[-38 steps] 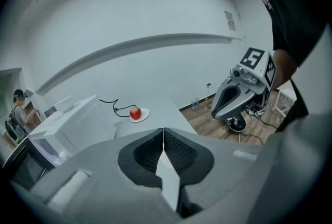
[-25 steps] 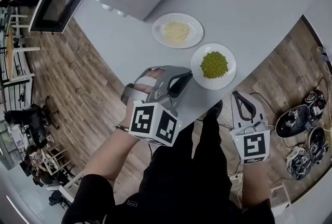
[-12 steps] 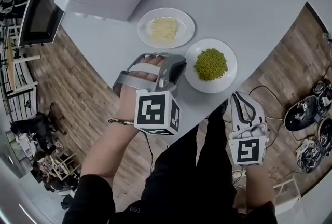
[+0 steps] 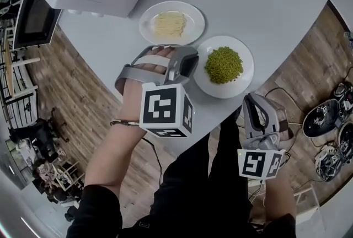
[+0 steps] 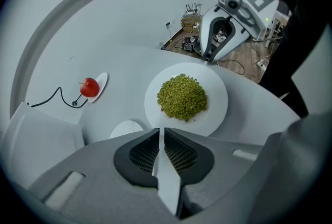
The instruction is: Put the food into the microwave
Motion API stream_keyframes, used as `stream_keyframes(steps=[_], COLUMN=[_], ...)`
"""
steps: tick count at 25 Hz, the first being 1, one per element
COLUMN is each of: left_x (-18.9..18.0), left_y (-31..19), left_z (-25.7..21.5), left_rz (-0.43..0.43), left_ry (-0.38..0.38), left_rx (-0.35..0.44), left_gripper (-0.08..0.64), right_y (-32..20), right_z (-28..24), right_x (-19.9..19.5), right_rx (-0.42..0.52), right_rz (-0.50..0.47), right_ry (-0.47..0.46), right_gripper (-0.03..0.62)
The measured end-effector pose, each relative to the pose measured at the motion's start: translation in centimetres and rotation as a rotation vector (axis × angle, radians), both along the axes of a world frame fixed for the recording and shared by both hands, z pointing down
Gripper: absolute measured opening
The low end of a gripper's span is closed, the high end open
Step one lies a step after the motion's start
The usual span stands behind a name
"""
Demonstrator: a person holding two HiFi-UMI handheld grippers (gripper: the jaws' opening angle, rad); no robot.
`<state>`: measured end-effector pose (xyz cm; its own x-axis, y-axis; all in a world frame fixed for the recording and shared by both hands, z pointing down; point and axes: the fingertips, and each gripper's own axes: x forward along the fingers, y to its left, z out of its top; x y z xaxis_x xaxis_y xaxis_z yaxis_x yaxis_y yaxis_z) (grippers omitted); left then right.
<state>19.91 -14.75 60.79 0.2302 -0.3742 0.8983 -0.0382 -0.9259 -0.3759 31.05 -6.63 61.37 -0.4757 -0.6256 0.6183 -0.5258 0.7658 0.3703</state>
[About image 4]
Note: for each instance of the white metal frame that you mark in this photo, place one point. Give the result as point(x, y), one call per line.
point(306, 198)

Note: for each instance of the wooden topped desk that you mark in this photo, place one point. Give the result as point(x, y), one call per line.
point(9, 71)

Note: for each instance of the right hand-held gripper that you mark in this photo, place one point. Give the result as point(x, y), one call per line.
point(252, 164)

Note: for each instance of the person's black shirt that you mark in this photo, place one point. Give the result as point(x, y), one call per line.
point(179, 204)

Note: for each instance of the person's left forearm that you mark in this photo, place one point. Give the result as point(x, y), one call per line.
point(110, 157)

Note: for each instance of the person's black trousers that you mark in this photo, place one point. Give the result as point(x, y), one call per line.
point(229, 143)

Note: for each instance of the white plate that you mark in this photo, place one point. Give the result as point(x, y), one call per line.
point(248, 80)
point(193, 19)

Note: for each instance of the pale yellow noodles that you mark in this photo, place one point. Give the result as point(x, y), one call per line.
point(169, 23)

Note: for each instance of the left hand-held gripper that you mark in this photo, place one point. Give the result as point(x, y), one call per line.
point(160, 104)

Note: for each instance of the person's right hand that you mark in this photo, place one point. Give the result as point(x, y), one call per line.
point(286, 130)

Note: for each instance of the person's right forearm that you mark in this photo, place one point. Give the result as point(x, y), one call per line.
point(278, 198)

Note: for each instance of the black helmet device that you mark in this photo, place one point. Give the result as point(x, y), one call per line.
point(346, 143)
point(320, 121)
point(329, 164)

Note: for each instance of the person's left hand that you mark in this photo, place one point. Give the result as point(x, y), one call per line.
point(131, 104)

